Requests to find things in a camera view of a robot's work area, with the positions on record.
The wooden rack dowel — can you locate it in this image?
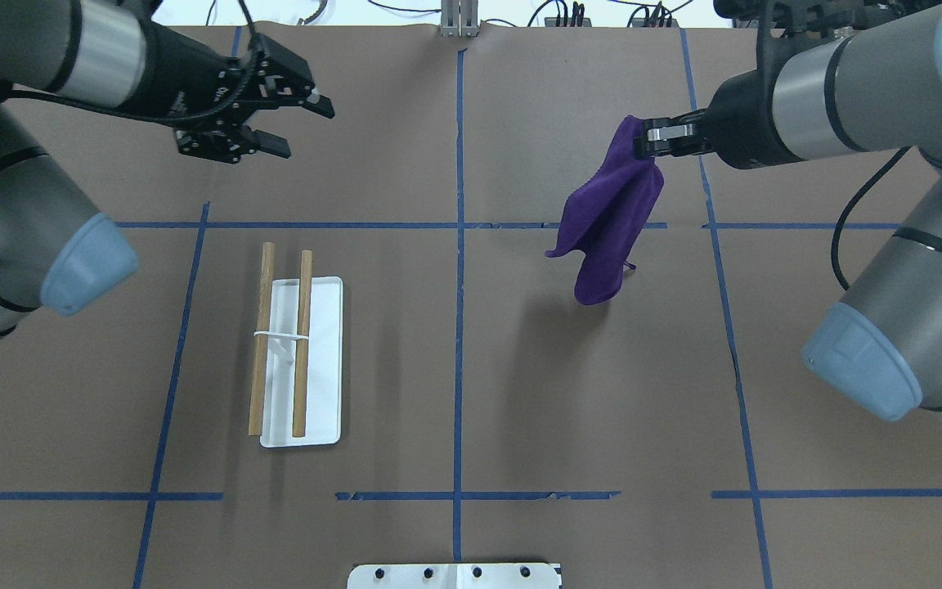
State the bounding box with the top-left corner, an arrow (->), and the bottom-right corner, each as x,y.
248,242 -> 276,437
291,250 -> 314,438

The wooden rack dowel far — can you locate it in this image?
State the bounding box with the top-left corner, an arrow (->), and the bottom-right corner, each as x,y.
248,242 -> 276,437

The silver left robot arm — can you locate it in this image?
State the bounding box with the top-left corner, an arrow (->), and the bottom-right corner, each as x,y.
0,1 -> 335,340

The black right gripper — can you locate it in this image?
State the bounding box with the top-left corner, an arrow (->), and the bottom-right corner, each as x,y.
633,72 -> 783,170

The white towel rack base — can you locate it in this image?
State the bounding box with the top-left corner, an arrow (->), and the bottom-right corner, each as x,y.
255,277 -> 344,448

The wooden rack dowel near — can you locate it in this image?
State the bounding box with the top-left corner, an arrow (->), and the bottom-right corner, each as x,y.
291,250 -> 314,438

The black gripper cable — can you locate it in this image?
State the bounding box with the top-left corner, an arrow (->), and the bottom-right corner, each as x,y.
831,147 -> 913,292

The white camera mast pedestal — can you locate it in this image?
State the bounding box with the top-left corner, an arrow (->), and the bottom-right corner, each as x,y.
345,562 -> 564,588

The purple towel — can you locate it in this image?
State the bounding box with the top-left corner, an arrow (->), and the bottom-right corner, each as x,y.
545,115 -> 665,306

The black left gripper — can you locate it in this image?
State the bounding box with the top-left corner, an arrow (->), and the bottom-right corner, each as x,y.
140,20 -> 336,164

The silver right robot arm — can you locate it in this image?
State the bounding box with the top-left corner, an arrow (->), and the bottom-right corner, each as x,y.
635,1 -> 942,425

